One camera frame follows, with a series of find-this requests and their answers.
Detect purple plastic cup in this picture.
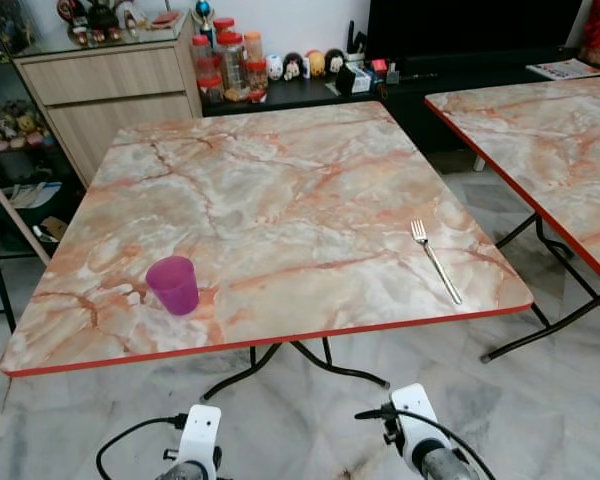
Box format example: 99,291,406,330
145,255,201,317

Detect black television console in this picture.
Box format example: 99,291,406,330
202,55,600,156

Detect small white carton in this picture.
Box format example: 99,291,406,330
337,63,373,97

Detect small jar red lid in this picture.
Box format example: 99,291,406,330
198,75,226,106
245,62,270,99

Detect black round figurine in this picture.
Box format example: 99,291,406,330
324,48,347,75

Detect yellow round figurine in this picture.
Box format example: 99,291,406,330
305,50,327,78

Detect dark round figurine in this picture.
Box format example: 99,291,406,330
283,53,305,81

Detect large clear jar red lid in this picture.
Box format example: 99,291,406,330
215,32,249,93

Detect printed paper leaflet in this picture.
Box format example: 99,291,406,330
526,59,600,81

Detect orange-filled clear jar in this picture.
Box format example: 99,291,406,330
243,30,266,63

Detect black television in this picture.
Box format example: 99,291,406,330
366,0,588,59

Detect light wooden cabinet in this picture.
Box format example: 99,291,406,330
13,22,206,186

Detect small red dish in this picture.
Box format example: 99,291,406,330
148,10,183,29

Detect dark shelf with toys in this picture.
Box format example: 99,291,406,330
0,55,89,256

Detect dark ornament figurine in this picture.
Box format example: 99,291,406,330
58,0,141,46

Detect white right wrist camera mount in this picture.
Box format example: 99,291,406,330
390,384,443,469

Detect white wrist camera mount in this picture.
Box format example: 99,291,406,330
390,384,443,469
177,404,223,471

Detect black folding table leg frame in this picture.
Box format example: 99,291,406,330
480,212,600,363
200,338,391,403

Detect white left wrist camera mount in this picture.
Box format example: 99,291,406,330
177,404,223,471

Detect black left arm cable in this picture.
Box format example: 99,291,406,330
96,413,188,480

